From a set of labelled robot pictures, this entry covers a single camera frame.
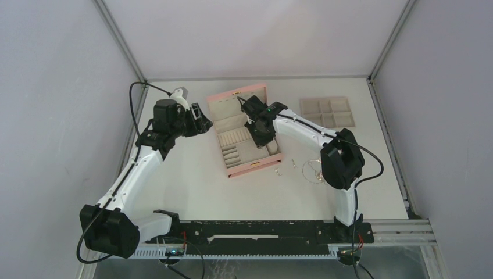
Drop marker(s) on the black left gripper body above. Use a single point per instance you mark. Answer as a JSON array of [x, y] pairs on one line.
[[189, 126]]

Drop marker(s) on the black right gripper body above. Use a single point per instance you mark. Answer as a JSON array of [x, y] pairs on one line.
[[260, 138]]

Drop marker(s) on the pink jewelry box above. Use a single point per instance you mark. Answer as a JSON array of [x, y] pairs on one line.
[[239, 152]]

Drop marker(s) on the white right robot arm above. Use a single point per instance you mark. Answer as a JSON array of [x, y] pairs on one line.
[[341, 158]]

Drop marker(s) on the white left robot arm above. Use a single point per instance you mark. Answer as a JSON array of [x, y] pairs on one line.
[[107, 227]]

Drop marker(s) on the beige oval watch pillow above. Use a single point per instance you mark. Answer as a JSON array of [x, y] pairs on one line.
[[272, 147]]

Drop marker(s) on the beige divided tray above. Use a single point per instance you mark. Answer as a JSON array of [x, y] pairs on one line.
[[330, 112]]

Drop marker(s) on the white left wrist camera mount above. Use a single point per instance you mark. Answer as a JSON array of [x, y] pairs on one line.
[[179, 95]]

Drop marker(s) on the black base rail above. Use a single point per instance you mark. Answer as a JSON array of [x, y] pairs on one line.
[[321, 231]]

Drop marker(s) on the white slotted cable duct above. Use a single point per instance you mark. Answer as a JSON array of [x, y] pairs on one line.
[[153, 252]]

